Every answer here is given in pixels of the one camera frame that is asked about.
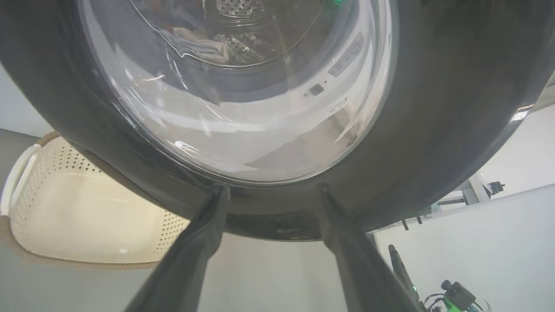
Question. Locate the cream plain garment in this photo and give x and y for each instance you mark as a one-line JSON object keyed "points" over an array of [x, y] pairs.
{"points": [[204, 45]]}

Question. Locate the white front-load washing machine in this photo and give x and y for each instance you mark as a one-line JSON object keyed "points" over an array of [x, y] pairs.
{"points": [[269, 117]]}

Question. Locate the steel washing drum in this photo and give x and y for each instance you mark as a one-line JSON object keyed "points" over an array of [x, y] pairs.
{"points": [[238, 6]]}

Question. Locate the cream perforated laundry basket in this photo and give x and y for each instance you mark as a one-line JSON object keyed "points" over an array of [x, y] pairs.
{"points": [[78, 208]]}

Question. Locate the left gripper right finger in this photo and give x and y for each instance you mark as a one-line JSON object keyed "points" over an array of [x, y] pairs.
{"points": [[360, 264]]}

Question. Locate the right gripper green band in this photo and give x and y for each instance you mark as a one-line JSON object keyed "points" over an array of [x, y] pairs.
{"points": [[448, 307]]}

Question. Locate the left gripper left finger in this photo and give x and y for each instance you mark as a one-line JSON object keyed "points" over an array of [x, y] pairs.
{"points": [[186, 264]]}

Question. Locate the black door lock socket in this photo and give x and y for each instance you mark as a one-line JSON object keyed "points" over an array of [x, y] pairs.
{"points": [[315, 89]]}

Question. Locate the small black mounted camera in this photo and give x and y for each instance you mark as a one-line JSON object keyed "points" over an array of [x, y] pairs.
{"points": [[494, 187]]}

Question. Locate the black round glass machine door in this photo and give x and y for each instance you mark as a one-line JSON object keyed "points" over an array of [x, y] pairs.
{"points": [[433, 130]]}

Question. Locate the grey metal stand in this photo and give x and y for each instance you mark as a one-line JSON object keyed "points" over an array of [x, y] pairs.
{"points": [[475, 190]]}

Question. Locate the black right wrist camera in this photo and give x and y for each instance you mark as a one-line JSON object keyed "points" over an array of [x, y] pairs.
{"points": [[459, 295]]}

